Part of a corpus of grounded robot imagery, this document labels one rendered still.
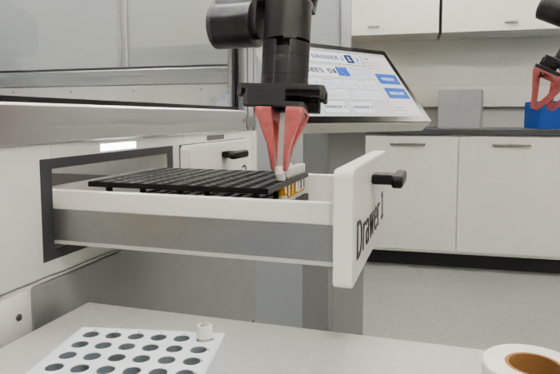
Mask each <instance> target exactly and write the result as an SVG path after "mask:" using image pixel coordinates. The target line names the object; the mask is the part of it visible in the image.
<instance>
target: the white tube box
mask: <svg viewBox="0 0 560 374"><path fill-rule="evenodd" d="M26 374H226V333H221V332H213V333H212V340H211V341H210V342H198V340H197V332H184V331H164V330H144V329H125V328H106V327H81V328H80V329H79V330H77V331H76V332H75V333H74V334H72V335H71V336H70V337H69V338H68V339H67V340H66V341H65V342H63V343H62V344H61V345H60V346H59V347H57V348H56V349H55V350H54V351H52V352H51V353H50V354H49V355H47V356H46V357H45V358H43V359H42V360H41V361H40V362H39V363H38V364H37V365H36V366H35V367H33V368H32V369H31V370H30V371H28V372H27V373H26Z"/></svg>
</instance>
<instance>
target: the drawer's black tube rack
mask: <svg viewBox="0 0 560 374"><path fill-rule="evenodd" d="M275 179H276V176H275V171H250V170H223V169H196V168H170V167H163V168H159V169H153V170H149V171H144V172H135V173H130V174H126V175H122V176H116V177H108V178H103V179H98V180H93V181H89V182H88V186H89V187H105V188H106V191H108V192H112V191H113V187H119V188H137V189H140V192H142V193H161V194H178V195H196V196H214V197H248V198H267V199H278V191H275V192H272V193H270V194H252V188H253V187H258V186H259V185H261V184H264V183H266V182H270V181H272V180H275ZM146 189H154V190H151V191H147V192H146ZM293 200H302V201H308V193H304V194H302V195H301V196H299V197H296V198H295V199H293Z"/></svg>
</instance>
